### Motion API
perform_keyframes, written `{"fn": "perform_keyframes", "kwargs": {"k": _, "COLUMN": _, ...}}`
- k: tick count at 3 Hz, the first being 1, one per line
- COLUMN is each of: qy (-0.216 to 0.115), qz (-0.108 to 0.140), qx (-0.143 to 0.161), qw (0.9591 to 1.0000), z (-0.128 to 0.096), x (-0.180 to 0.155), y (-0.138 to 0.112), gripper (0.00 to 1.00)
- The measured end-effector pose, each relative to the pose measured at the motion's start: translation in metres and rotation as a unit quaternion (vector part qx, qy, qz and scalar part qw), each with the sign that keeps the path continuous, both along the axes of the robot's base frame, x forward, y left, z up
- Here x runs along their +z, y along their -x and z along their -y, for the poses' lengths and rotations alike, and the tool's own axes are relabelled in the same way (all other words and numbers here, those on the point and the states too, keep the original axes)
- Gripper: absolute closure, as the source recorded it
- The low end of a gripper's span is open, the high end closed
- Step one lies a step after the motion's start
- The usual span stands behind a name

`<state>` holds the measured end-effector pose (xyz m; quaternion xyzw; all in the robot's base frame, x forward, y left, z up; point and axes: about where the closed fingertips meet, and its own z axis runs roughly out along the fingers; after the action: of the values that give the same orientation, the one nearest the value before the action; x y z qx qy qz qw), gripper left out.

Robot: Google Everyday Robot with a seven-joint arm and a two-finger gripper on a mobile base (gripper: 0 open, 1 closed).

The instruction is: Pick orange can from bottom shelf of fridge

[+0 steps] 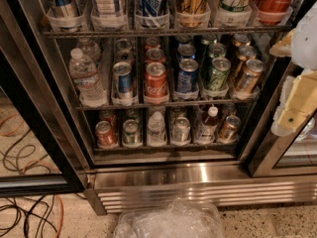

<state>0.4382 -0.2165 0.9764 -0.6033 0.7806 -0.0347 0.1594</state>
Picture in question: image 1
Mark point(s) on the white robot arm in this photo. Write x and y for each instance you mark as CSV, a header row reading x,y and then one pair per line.
x,y
298,98

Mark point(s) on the rear water bottle middle shelf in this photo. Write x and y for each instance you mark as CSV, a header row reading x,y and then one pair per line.
x,y
90,48

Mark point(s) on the red bull can top shelf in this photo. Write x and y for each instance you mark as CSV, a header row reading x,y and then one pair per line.
x,y
65,0

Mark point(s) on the small water bottle bottom shelf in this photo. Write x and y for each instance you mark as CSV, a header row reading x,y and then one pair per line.
x,y
156,130

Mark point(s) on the green silver can bottom shelf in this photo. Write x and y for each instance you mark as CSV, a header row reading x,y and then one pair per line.
x,y
131,133

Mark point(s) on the blue pepsi can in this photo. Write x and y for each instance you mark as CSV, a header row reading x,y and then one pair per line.
x,y
186,75
185,52

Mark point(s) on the clear plastic bag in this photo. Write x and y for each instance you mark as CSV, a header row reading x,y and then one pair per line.
x,y
180,219

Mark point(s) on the left glass fridge door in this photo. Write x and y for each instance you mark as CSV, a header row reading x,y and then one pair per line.
x,y
33,151

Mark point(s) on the large coca-cola can top shelf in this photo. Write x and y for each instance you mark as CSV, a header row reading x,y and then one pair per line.
x,y
272,12

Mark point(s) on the red coca-cola can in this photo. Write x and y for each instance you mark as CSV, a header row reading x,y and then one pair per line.
x,y
155,80
155,55

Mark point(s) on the tea bottle white cap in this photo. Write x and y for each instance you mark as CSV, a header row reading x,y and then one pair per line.
x,y
206,126

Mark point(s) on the white bottle top shelf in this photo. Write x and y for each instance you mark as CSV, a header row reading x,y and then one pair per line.
x,y
107,0

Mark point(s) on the front water bottle middle shelf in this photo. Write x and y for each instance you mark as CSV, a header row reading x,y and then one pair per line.
x,y
86,79

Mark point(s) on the blue tall can top shelf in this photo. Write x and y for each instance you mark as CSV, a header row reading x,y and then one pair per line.
x,y
152,0

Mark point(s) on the green can middle shelf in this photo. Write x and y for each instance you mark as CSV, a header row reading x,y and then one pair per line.
x,y
217,74

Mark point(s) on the orange can bottom shelf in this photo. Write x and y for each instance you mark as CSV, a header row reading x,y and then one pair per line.
x,y
229,129

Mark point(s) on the gold can middle shelf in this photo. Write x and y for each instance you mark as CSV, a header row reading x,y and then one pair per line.
x,y
249,76

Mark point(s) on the stainless steel fridge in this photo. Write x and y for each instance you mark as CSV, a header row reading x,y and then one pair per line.
x,y
255,168

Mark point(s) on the blue red bull can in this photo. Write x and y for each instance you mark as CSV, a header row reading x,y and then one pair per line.
x,y
123,80

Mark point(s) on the red can bottom shelf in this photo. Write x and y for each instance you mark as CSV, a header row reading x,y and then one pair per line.
x,y
105,134

